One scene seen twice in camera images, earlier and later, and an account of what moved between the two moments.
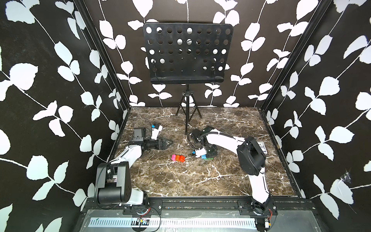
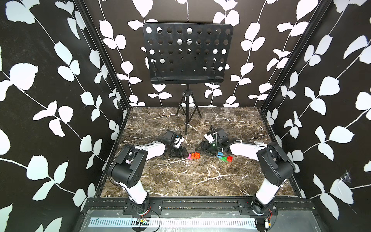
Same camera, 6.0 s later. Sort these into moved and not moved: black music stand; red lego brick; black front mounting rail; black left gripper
Moved: black left gripper; red lego brick
Not moved: black front mounting rail; black music stand
